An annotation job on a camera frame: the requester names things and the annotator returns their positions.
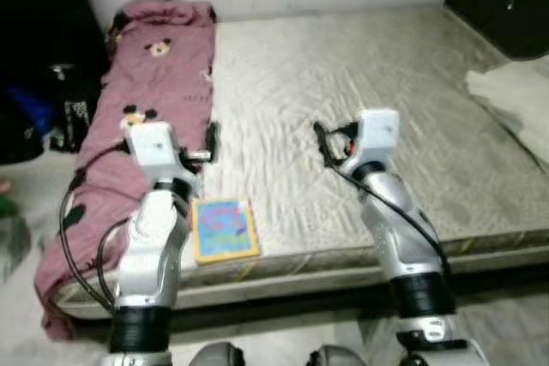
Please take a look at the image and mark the purple cartoon print blanket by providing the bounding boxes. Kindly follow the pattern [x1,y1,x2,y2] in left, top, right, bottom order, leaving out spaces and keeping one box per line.
[34,0,217,341]

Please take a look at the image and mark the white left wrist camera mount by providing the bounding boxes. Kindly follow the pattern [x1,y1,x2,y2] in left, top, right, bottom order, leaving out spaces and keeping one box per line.
[123,122,203,185]

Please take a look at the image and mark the grey robot right leg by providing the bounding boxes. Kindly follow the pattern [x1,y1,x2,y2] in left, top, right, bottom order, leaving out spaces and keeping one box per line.
[307,345,365,366]

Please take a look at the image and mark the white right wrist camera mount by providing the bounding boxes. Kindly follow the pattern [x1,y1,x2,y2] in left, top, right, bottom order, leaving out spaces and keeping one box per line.
[347,109,401,175]

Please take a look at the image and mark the blue bag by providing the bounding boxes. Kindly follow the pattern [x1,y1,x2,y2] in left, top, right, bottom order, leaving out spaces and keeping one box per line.
[0,83,57,137]

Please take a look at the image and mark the black white print bag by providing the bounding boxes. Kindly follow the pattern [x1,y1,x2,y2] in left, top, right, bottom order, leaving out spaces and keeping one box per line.
[50,62,106,154]

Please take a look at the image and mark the cream lettered pillow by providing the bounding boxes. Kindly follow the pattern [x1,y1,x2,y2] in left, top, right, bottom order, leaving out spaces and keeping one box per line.
[466,56,549,163]

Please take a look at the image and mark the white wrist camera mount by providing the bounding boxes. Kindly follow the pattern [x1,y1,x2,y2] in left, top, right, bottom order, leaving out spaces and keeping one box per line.
[123,122,203,185]
[347,109,401,175]

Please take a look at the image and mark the beige quilted mattress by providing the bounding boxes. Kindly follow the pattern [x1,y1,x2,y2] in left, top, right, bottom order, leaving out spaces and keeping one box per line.
[51,2,549,320]

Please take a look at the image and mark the colourful yellow edged book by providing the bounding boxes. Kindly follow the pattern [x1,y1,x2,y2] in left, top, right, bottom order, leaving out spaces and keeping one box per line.
[190,197,261,265]

